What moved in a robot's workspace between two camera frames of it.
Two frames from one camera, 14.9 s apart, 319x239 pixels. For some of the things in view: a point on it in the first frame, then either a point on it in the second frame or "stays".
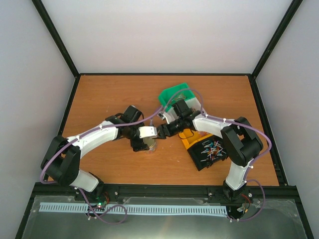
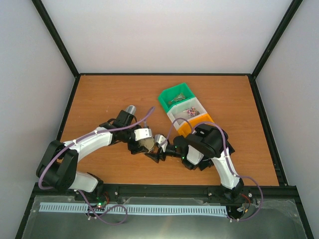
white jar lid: (150, 141) stays
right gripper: (161, 134) → (155, 157)
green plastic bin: (170, 95) stays
